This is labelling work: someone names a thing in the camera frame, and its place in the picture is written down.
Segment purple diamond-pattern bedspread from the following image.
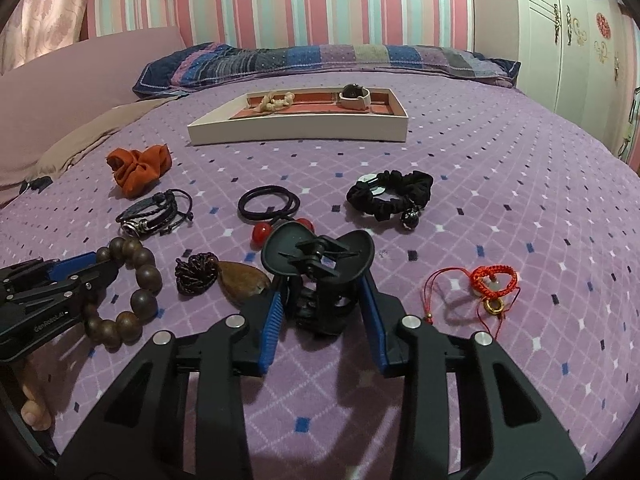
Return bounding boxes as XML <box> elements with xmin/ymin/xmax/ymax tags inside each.
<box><xmin>0</xmin><ymin>80</ymin><xmax>640</xmax><ymax>480</ymax></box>

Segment pink padded headboard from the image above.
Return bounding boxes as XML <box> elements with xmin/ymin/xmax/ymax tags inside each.
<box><xmin>0</xmin><ymin>26</ymin><xmax>188</xmax><ymax>181</ymax></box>

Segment black hair claw clip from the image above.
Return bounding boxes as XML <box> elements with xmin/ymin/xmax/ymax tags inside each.
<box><xmin>261</xmin><ymin>221</ymin><xmax>377</xmax><ymax>337</ymax></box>

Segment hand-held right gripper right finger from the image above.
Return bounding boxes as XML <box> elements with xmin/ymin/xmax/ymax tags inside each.
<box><xmin>357</xmin><ymin>274</ymin><xmax>587</xmax><ymax>480</ymax></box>

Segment brown cord wooden pendant necklace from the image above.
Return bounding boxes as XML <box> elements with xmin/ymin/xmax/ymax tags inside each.
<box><xmin>174</xmin><ymin>252</ymin><xmax>273</xmax><ymax>313</ymax></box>

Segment black hair tie red balls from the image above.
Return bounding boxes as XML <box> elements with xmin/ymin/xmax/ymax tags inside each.
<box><xmin>237</xmin><ymin>185</ymin><xmax>316</xmax><ymax>250</ymax></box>

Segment pink curtain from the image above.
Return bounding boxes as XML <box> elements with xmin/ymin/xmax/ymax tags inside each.
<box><xmin>0</xmin><ymin>0</ymin><xmax>98</xmax><ymax>76</ymax></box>

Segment black braided leather bracelet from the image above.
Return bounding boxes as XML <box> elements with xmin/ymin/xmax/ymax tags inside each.
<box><xmin>116</xmin><ymin>188</ymin><xmax>196</xmax><ymax>237</ymax></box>

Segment striped patchwork pillow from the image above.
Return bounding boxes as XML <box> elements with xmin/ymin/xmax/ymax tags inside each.
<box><xmin>132</xmin><ymin>42</ymin><xmax>522</xmax><ymax>97</ymax></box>

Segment white wardrobe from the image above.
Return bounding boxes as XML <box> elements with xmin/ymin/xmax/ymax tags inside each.
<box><xmin>515</xmin><ymin>0</ymin><xmax>640</xmax><ymax>171</ymax></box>

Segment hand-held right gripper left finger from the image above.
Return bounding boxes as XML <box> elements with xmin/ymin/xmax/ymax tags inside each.
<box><xmin>55</xmin><ymin>290</ymin><xmax>286</xmax><ymax>480</ymax></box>

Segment white jewelry box red lining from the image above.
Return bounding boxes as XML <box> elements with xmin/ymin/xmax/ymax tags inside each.
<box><xmin>187</xmin><ymin>86</ymin><xmax>411</xmax><ymax>147</ymax></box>

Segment white band wristwatch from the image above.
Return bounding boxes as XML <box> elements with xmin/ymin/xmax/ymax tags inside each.
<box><xmin>339</xmin><ymin>84</ymin><xmax>371</xmax><ymax>110</ymax></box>

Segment red string bracelet gold rings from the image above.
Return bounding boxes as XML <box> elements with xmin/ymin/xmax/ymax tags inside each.
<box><xmin>422</xmin><ymin>265</ymin><xmax>522</xmax><ymax>341</ymax></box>

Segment person's left hand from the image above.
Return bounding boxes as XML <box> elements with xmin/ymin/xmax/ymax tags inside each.
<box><xmin>20</xmin><ymin>360</ymin><xmax>54</xmax><ymax>432</ymax></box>

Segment brown wooden bead bracelet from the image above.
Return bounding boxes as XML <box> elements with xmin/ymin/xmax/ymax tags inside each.
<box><xmin>82</xmin><ymin>236</ymin><xmax>164</xmax><ymax>351</ymax></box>

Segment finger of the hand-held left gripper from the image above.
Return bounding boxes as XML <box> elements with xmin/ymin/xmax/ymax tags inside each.
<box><xmin>47</xmin><ymin>251</ymin><xmax>103</xmax><ymax>283</ymax></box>
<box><xmin>10</xmin><ymin>259</ymin><xmax>122</xmax><ymax>311</ymax></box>

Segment white bead bracelet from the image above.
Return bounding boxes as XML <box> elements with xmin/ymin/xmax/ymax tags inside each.
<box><xmin>252</xmin><ymin>91</ymin><xmax>297</xmax><ymax>115</ymax></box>

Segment beige cloth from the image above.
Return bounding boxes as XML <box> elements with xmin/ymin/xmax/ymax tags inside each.
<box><xmin>0</xmin><ymin>97</ymin><xmax>176</xmax><ymax>206</ymax></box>

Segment orange scrunchie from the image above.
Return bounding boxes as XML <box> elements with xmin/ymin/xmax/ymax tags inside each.
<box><xmin>106</xmin><ymin>144</ymin><xmax>173</xmax><ymax>199</ymax></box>

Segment black scrunchie with bead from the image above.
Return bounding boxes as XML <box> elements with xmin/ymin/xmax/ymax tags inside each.
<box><xmin>346</xmin><ymin>170</ymin><xmax>435</xmax><ymax>231</ymax></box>

